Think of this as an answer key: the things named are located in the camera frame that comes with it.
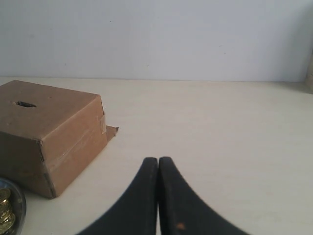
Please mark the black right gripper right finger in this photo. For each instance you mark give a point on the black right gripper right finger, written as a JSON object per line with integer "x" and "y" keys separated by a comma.
{"x": 181, "y": 210}

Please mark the brown cardboard box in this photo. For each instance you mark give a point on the brown cardboard box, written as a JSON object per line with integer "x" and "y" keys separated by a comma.
{"x": 49, "y": 135}

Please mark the round silver metal tray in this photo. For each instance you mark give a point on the round silver metal tray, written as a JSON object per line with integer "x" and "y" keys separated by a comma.
{"x": 12, "y": 208}

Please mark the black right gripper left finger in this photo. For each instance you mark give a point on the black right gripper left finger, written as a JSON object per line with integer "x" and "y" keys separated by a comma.
{"x": 135, "y": 212}

